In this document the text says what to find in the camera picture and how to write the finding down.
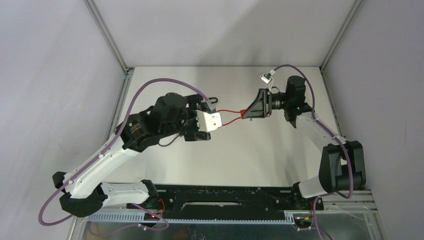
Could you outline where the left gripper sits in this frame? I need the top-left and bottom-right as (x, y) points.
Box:
(160, 93), (211, 141)

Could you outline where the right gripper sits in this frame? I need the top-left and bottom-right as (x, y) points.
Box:
(242, 88), (292, 119)

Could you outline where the red cable lock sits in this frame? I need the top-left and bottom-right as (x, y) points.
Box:
(217, 109), (246, 127)

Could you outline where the black cable lock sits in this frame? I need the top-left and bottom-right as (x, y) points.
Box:
(158, 134), (182, 147)

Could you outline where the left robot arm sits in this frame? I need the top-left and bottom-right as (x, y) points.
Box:
(52, 92), (222, 218)

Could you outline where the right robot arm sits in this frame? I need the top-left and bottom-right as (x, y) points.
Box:
(240, 75), (366, 209)

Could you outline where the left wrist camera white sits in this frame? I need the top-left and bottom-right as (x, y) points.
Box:
(196, 110), (223, 133)

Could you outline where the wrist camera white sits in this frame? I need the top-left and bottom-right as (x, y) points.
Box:
(259, 73), (274, 90)
(196, 110), (223, 133)

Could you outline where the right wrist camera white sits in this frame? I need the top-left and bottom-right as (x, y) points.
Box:
(259, 73), (274, 90)

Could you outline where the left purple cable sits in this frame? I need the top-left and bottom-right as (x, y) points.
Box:
(38, 78), (213, 231)

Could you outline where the purple cable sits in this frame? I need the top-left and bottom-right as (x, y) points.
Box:
(269, 64), (355, 240)
(38, 78), (213, 231)

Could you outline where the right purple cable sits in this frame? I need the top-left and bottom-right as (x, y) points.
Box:
(269, 64), (355, 240)

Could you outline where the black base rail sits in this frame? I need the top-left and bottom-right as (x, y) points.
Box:
(140, 184), (324, 222)

